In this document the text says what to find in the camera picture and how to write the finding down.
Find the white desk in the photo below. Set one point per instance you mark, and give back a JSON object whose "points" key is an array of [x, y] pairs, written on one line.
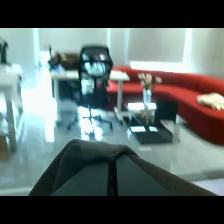
{"points": [[68, 74]]}

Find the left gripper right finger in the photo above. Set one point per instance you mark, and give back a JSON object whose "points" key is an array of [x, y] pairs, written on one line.
{"points": [[140, 178]]}

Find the white side table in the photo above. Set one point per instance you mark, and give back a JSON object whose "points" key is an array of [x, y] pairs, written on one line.
{"points": [[10, 80]]}

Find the black office chair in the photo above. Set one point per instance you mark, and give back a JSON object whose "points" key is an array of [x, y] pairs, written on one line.
{"points": [[95, 83]]}

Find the cream blanket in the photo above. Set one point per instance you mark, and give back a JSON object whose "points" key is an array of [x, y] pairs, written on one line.
{"points": [[211, 100]]}

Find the red sofa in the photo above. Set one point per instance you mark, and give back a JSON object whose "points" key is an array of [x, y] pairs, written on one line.
{"points": [[200, 123]]}

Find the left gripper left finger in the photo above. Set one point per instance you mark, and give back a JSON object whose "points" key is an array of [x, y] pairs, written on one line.
{"points": [[88, 180]]}

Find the dark grey garment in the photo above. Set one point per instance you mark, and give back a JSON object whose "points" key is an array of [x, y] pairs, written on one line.
{"points": [[78, 153]]}

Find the glass coffee table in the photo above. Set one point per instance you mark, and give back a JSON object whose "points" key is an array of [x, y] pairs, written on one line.
{"points": [[150, 128]]}

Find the vase of flowers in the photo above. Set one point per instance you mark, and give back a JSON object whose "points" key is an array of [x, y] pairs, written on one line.
{"points": [[147, 86]]}

